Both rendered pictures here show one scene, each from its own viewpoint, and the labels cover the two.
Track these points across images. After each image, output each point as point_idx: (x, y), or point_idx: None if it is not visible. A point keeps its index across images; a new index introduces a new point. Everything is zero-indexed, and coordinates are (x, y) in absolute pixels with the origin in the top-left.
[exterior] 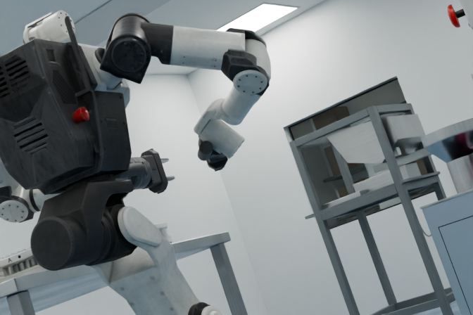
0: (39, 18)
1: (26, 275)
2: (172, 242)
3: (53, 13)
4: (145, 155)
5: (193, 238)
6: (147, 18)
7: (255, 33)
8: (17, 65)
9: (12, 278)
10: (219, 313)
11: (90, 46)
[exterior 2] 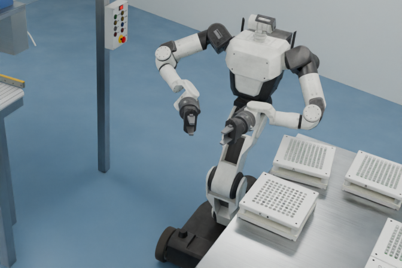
0: (265, 16)
1: (295, 137)
2: (237, 216)
3: (257, 15)
4: (233, 118)
5: (221, 233)
6: (208, 27)
7: (160, 45)
8: (273, 34)
9: (299, 133)
10: (207, 172)
11: (238, 34)
